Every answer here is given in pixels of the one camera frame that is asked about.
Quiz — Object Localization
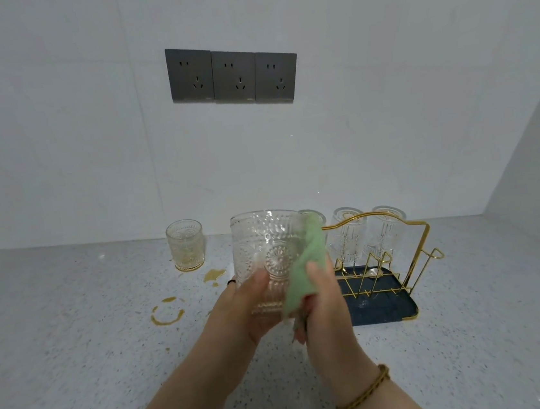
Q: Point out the person's left hand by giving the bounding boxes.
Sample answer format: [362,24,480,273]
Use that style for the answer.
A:
[200,267,280,361]

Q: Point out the person's right hand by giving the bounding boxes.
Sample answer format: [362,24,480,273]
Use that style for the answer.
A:
[285,249,382,404]

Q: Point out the gold wire cup rack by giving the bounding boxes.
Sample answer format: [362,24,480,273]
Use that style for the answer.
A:
[320,205,452,331]

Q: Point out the green cloth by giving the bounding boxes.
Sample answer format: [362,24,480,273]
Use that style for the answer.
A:
[271,210,337,332]

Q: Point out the single embossed clear glass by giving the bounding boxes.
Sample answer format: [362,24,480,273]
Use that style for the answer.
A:
[365,203,413,261]
[324,204,372,266]
[228,205,317,321]
[297,207,328,238]

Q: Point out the cluster of embossed glasses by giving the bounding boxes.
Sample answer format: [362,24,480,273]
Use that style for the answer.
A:
[164,217,208,274]

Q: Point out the person's right forearm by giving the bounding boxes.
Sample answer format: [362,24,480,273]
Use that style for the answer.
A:
[337,373,435,409]

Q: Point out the person's left forearm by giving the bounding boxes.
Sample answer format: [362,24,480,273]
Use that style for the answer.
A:
[100,339,265,409]

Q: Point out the gold bracelet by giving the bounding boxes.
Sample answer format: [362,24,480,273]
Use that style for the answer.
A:
[330,363,395,409]

